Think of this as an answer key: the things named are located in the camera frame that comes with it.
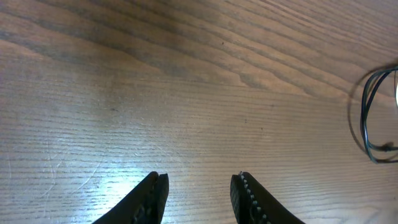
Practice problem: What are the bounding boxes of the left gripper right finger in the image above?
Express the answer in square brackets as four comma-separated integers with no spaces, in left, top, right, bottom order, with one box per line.
[230,172,303,224]

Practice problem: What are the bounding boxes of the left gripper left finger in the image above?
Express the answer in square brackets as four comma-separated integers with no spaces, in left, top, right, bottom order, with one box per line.
[93,171,169,224]

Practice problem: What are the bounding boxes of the black usb cable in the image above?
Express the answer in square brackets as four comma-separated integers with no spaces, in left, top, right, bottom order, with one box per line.
[359,65,398,164]

